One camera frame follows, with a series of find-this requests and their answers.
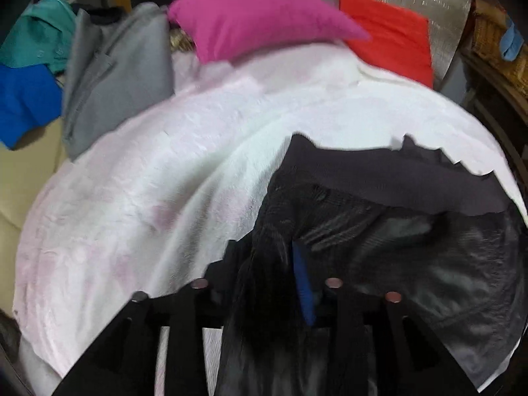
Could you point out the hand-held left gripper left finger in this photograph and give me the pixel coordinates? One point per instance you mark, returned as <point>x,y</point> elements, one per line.
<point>185,317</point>

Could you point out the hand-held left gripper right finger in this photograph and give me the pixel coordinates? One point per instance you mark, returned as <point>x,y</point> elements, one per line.
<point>304,284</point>

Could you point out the black quilted jacket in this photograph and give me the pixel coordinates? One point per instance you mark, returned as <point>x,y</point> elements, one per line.
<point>392,222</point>

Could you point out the white fluffy blanket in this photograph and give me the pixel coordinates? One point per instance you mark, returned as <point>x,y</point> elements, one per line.
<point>165,173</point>

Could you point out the beige sofa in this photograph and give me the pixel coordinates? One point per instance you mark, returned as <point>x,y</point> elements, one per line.
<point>24,181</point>

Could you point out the grey coat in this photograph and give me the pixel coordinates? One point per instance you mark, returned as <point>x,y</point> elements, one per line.
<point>119,74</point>

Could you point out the red pillow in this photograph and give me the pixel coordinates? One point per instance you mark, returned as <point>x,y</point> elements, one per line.
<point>387,37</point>

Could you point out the wooden shelf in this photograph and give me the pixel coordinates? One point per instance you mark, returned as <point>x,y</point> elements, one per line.
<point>495,99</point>

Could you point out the magenta pillow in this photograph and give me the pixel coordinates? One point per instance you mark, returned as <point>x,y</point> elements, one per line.
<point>255,20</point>

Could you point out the blue jacket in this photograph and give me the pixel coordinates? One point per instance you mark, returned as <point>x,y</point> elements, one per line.
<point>24,99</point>

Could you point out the wicker basket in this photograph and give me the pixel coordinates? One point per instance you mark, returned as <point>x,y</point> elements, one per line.
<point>491,45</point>

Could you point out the light blue cloth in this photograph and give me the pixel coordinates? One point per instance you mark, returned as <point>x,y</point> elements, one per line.
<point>511,41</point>

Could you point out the teal jacket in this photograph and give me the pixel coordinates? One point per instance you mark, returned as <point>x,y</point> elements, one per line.
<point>37,33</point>

